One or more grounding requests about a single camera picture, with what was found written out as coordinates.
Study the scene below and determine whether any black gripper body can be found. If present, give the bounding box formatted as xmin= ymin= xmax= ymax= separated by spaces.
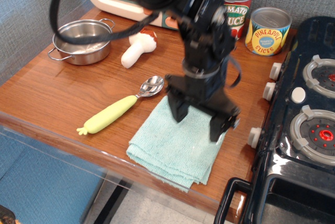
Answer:
xmin=165 ymin=64 xmax=240 ymax=127

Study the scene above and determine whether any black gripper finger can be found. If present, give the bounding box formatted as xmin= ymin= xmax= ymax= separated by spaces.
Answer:
xmin=210 ymin=115 xmax=237 ymax=142
xmin=167 ymin=93 xmax=189 ymax=123

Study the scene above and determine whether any light blue towel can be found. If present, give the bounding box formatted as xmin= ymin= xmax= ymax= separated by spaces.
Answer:
xmin=126 ymin=96 xmax=225 ymax=192

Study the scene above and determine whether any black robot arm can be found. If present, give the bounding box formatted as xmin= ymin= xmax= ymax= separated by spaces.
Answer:
xmin=135 ymin=0 xmax=240 ymax=141

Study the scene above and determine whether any white plush mushroom toy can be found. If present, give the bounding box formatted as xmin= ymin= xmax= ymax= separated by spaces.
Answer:
xmin=121 ymin=28 xmax=157 ymax=69

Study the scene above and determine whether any pineapple slices can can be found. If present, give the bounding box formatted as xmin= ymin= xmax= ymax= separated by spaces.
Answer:
xmin=245 ymin=7 xmax=292 ymax=56

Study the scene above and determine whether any tomato sauce can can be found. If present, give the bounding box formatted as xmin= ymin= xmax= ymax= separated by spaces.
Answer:
xmin=224 ymin=0 xmax=252 ymax=40

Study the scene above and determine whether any black toy stove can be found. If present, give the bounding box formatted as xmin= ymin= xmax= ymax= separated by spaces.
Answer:
xmin=215 ymin=16 xmax=334 ymax=223

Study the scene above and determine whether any small steel pot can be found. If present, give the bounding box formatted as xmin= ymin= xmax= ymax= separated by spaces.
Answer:
xmin=48 ymin=18 xmax=115 ymax=65

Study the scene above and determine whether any green handled metal spoon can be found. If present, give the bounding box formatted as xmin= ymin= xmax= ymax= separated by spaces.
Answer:
xmin=76 ymin=76 xmax=164 ymax=136

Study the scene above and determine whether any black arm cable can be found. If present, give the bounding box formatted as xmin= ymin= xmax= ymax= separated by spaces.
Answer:
xmin=49 ymin=0 xmax=160 ymax=45

